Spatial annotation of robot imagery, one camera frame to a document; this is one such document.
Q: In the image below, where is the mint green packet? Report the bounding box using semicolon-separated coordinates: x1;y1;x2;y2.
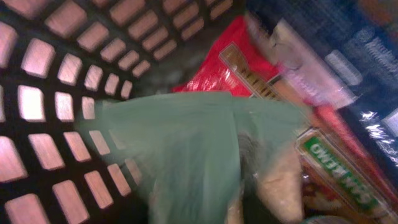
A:
75;91;305;223

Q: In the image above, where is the beige food pouch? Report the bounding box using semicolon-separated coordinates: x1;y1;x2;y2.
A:
224;134;304;223

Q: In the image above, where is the grey plastic basket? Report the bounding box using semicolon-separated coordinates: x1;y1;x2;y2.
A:
1;0;244;223

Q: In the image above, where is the blue pasta box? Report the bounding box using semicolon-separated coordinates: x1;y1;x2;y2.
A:
246;0;397;185

